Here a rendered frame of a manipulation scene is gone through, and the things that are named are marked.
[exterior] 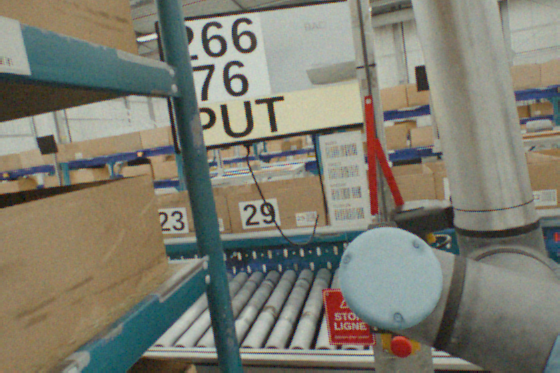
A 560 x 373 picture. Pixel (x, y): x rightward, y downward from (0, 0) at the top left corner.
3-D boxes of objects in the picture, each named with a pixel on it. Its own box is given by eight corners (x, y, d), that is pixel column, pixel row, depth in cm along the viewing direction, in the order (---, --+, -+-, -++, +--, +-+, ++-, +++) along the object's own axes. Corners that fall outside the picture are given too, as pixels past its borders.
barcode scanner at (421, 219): (469, 255, 65) (454, 200, 65) (401, 267, 69) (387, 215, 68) (460, 244, 72) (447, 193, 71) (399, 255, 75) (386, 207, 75)
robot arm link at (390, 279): (436, 352, 29) (319, 304, 33) (425, 346, 40) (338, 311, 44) (461, 240, 32) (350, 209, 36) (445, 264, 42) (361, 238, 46)
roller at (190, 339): (176, 367, 97) (165, 352, 97) (243, 284, 147) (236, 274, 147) (189, 359, 95) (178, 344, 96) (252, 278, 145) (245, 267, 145)
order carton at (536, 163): (438, 220, 129) (432, 172, 127) (426, 202, 157) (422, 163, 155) (567, 210, 118) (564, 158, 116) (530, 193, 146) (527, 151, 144)
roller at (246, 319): (224, 345, 92) (235, 362, 92) (277, 266, 142) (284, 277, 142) (209, 352, 93) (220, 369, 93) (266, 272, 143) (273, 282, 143)
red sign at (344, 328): (329, 345, 80) (321, 289, 79) (330, 343, 81) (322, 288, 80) (406, 346, 76) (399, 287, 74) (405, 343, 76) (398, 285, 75)
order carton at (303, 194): (232, 235, 150) (225, 195, 149) (254, 217, 179) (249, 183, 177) (326, 228, 139) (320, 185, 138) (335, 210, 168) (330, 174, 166)
